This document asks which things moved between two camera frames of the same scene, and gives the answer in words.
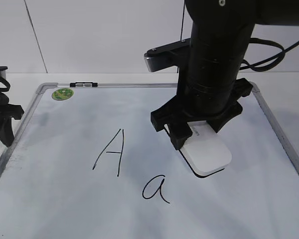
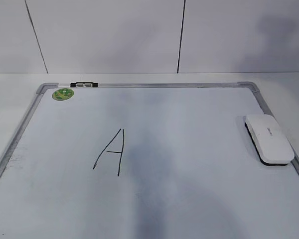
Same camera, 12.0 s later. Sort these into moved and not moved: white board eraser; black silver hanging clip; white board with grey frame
Moved: white board eraser
Not moved: white board with grey frame; black silver hanging clip
